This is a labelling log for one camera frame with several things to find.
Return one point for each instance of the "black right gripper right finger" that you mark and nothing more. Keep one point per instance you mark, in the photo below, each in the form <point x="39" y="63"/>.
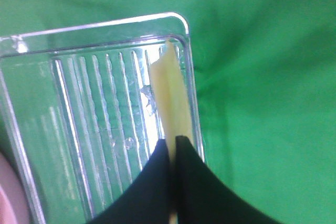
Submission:
<point x="202" y="197"/>

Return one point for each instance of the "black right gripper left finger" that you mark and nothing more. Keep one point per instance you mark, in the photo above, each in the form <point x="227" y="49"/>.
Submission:
<point x="147" y="200"/>

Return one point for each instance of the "yellow cheese slice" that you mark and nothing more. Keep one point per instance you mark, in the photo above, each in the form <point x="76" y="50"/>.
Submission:
<point x="171" y="99"/>

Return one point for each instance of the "clear right plastic tray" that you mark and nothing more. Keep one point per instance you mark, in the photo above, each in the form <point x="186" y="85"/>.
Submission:
<point x="80" y="113"/>

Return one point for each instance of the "pink round plate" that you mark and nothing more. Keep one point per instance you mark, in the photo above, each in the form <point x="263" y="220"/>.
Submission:
<point x="14" y="206"/>

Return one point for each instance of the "green tablecloth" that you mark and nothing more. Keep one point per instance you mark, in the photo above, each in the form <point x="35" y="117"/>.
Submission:
<point x="265" y="80"/>

